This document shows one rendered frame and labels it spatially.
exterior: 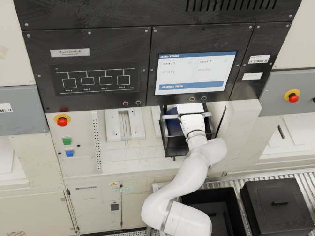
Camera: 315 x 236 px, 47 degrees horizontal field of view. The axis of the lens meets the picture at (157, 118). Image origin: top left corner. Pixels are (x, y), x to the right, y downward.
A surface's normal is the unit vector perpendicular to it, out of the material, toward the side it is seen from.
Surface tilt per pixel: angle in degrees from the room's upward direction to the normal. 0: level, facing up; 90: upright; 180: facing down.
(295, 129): 0
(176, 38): 90
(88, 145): 90
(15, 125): 90
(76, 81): 90
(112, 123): 0
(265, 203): 0
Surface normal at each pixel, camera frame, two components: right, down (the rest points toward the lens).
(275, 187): 0.07, -0.61
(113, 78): 0.14, 0.79
